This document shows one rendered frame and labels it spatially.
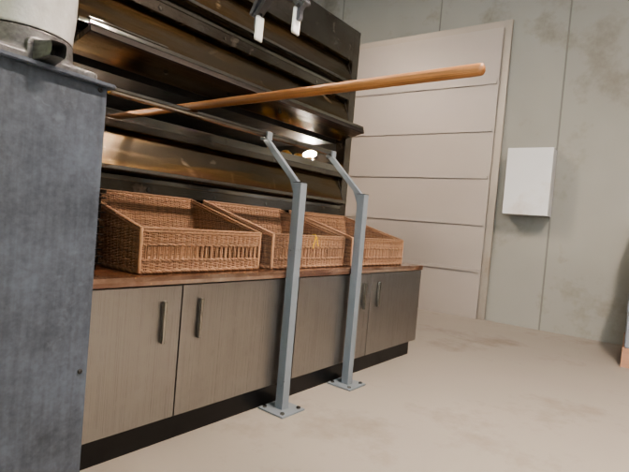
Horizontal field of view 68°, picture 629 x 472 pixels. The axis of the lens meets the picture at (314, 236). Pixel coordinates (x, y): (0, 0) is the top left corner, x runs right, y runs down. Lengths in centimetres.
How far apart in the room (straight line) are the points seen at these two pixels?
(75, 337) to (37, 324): 7
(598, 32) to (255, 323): 402
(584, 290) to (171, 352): 373
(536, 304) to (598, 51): 226
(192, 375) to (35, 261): 99
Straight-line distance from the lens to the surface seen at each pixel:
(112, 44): 203
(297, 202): 192
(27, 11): 91
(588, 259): 465
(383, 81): 132
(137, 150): 215
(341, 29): 328
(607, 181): 468
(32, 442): 94
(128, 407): 164
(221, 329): 177
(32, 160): 85
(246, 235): 185
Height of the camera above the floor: 79
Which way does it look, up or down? 2 degrees down
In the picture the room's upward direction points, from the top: 5 degrees clockwise
